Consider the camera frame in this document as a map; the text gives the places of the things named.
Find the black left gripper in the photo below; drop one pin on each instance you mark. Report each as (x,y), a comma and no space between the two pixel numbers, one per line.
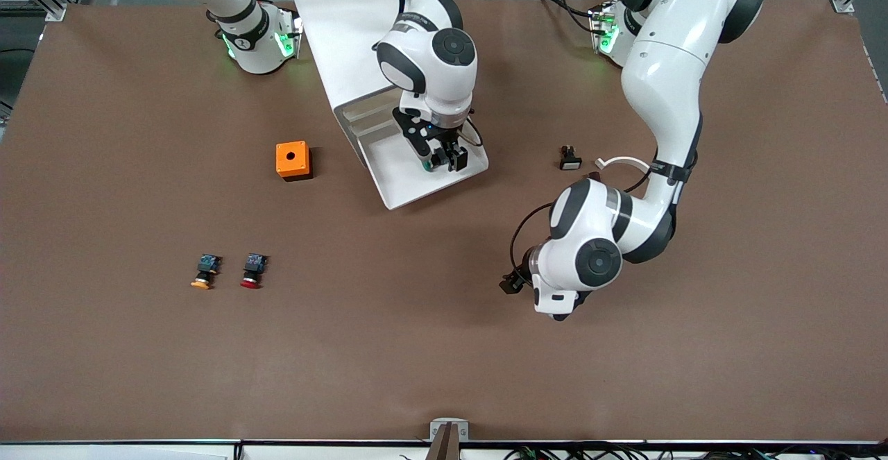
(514,282)

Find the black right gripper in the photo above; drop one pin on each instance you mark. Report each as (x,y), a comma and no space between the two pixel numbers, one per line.
(445,143)

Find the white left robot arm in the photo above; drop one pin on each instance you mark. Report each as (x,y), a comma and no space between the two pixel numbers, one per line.
(666,78)

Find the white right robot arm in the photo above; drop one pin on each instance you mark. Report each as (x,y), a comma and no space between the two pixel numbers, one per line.
(444,82)

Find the orange button box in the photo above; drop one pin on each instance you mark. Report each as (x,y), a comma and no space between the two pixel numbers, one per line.
(300,158)

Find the red mushroom push button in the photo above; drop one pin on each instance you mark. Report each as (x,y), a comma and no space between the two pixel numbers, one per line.
(254,263)

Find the yellow mushroom push button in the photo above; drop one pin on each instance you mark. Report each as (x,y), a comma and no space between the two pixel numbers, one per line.
(207,264)

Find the green lit base connector box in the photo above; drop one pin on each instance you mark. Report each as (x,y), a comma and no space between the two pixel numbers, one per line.
(603,30)
(286,33)

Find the black switch white face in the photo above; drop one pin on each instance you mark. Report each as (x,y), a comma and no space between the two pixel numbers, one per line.
(570,162)

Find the grey metal mounting bracket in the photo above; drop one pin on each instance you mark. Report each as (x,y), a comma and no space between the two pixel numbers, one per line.
(436,427)

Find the white curved bracket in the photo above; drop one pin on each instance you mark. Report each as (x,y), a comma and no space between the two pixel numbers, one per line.
(624,161)

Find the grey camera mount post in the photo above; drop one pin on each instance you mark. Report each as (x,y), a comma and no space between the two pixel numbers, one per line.
(444,446)

